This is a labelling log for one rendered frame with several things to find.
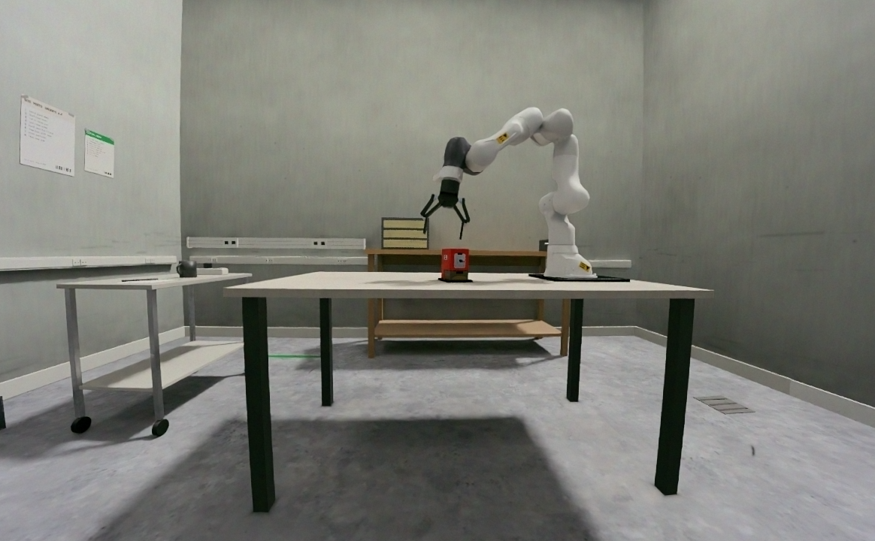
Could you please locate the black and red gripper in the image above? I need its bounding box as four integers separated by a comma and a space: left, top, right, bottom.
420, 179, 470, 240

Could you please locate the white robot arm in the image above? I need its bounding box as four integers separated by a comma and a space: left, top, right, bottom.
433, 107, 598, 278

